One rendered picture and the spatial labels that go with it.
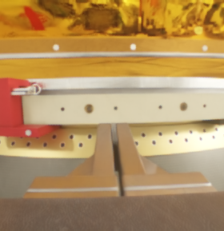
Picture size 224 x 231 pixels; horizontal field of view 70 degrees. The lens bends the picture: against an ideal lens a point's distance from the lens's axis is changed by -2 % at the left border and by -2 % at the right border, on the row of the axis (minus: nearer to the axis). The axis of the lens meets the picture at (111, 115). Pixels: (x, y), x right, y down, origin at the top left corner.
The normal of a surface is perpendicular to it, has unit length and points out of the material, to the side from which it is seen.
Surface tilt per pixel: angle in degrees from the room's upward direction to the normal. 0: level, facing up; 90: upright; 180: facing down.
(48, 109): 90
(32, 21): 138
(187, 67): 90
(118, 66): 90
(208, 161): 62
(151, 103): 90
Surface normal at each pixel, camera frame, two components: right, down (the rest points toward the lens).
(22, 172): -0.13, -0.36
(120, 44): 0.06, 0.12
